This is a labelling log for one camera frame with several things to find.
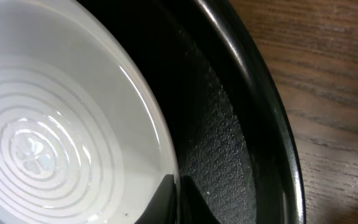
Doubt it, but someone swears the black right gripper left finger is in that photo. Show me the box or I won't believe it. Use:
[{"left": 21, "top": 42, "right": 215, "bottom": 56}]
[{"left": 135, "top": 174, "right": 177, "bottom": 224}]

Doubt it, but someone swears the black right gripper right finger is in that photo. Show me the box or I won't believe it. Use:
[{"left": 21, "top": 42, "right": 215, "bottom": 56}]
[{"left": 180, "top": 176, "right": 219, "bottom": 224}]

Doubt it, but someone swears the grey plate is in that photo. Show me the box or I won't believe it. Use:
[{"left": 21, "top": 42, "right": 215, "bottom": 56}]
[{"left": 0, "top": 1, "right": 179, "bottom": 223}]

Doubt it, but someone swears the round black serving tray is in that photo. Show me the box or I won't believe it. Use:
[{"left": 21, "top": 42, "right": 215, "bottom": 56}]
[{"left": 82, "top": 0, "right": 306, "bottom": 223}]

